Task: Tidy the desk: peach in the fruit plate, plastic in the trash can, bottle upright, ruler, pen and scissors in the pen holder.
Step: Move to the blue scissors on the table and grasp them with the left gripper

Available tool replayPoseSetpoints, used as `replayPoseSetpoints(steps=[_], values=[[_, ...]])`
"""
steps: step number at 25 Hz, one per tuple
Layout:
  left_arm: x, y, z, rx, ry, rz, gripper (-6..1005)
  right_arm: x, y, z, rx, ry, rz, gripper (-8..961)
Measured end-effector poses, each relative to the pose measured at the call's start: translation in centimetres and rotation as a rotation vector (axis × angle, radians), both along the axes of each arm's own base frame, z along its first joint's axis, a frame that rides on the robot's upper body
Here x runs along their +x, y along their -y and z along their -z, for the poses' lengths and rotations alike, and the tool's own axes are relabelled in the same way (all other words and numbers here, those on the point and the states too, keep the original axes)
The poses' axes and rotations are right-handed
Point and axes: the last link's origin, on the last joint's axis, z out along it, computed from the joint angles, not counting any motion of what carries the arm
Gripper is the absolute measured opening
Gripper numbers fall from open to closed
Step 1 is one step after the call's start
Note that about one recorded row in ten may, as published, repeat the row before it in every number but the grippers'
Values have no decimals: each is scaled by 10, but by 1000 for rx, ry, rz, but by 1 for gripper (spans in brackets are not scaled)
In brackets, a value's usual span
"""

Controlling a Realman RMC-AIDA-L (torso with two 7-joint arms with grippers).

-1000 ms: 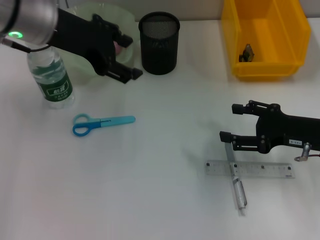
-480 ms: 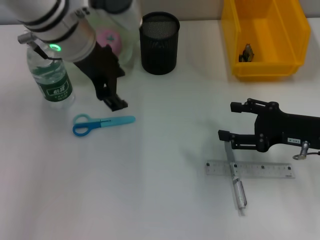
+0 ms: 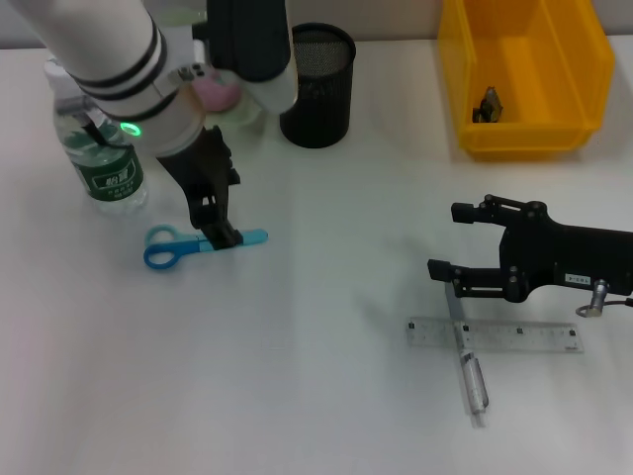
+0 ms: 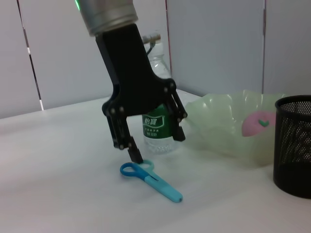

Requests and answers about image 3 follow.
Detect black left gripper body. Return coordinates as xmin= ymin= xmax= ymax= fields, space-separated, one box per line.
xmin=157 ymin=125 xmax=242 ymax=202

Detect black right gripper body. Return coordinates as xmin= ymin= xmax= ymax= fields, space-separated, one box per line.
xmin=497 ymin=200 xmax=633 ymax=305

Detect blue capped scissors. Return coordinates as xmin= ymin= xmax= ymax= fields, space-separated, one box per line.
xmin=142 ymin=224 xmax=270 ymax=272

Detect pink peach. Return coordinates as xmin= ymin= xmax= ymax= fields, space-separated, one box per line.
xmin=190 ymin=68 xmax=244 ymax=113

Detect clear water bottle green label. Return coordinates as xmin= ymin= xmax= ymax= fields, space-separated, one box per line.
xmin=44 ymin=56 xmax=150 ymax=218

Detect pale green glass fruit plate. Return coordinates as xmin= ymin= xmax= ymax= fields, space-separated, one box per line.
xmin=160 ymin=7 xmax=268 ymax=133

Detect clear plastic ruler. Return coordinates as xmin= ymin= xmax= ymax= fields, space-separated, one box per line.
xmin=406 ymin=316 xmax=587 ymax=354

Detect grey ballpoint pen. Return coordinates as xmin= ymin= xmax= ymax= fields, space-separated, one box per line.
xmin=444 ymin=281 xmax=492 ymax=429

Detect black mesh pen holder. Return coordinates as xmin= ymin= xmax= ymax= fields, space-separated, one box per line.
xmin=278 ymin=23 xmax=358 ymax=149

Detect yellow plastic storage bin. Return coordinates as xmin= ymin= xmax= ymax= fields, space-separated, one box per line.
xmin=436 ymin=0 xmax=617 ymax=162

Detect left gripper cable with connector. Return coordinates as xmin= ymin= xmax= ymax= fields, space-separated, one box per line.
xmin=73 ymin=101 xmax=128 ymax=149

